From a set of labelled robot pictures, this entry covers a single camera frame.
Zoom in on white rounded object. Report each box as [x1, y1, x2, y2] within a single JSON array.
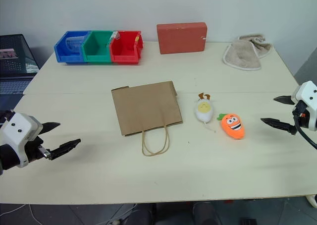
[[306, 194, 317, 209]]

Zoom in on dark laptop computer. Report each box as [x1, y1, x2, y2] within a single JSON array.
[[0, 34, 40, 96]]

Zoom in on green plastic storage bin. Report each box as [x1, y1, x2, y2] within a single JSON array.
[[81, 30, 117, 63]]

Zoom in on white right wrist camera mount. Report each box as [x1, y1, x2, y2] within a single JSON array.
[[291, 80, 317, 132]]

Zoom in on red brick-coloured block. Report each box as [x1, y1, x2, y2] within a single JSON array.
[[156, 22, 208, 55]]

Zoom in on red plastic storage bin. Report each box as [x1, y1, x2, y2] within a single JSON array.
[[109, 30, 144, 63]]

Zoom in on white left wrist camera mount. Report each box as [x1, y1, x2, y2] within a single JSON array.
[[0, 112, 43, 168]]

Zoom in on blue plastic storage bin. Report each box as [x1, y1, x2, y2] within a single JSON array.
[[53, 31, 91, 63]]

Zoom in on orange carrot plush toy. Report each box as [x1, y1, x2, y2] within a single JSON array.
[[217, 112, 246, 140]]

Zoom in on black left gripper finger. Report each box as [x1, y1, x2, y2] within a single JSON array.
[[40, 122, 61, 137], [49, 138, 82, 161]]

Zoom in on white egg plush toy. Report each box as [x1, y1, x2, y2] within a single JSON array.
[[194, 92, 214, 133]]

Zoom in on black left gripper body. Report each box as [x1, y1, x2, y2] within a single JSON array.
[[24, 135, 52, 164]]

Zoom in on thin white floor cable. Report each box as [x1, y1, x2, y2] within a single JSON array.
[[0, 204, 45, 225]]

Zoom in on clear plastic measuring cup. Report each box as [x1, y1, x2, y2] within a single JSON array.
[[65, 35, 87, 53]]

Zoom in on brown paper bag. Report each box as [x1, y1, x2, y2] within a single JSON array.
[[111, 80, 184, 157]]

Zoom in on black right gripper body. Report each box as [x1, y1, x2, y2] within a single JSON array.
[[293, 100, 311, 130]]

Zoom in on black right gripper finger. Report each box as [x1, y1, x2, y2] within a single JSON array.
[[273, 95, 295, 105], [260, 117, 297, 136]]

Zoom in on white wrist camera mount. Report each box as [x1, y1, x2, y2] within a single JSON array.
[[0, 112, 43, 168], [291, 80, 317, 132]]

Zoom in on beige towel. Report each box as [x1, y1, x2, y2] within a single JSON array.
[[222, 33, 273, 71]]

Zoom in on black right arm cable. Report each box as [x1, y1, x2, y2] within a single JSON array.
[[294, 110, 317, 150]]

